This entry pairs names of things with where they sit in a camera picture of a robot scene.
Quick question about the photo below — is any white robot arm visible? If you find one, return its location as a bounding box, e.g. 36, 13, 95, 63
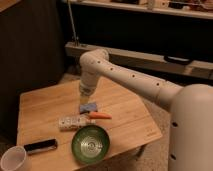
79, 49, 213, 171

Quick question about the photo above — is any green ceramic bowl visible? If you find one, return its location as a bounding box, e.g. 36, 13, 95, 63
71, 125, 110, 164

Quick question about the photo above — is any black rectangular block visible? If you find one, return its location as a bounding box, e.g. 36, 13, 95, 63
24, 139, 58, 155

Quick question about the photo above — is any upper wooden shelf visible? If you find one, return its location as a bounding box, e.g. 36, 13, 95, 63
61, 0, 213, 20

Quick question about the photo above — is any wooden shelf beam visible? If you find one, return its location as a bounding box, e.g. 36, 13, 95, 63
64, 41, 213, 80

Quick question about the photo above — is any white ceramic cup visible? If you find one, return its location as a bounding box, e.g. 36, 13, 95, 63
0, 146, 30, 171

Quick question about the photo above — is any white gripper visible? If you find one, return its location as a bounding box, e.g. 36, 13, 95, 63
79, 71, 99, 105

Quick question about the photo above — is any black handle on beam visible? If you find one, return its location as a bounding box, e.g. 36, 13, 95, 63
164, 56, 193, 65

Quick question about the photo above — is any metal stand pole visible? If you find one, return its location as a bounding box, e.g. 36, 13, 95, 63
67, 0, 79, 46

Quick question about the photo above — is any orange toy carrot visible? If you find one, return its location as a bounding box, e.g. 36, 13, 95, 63
88, 112, 112, 119

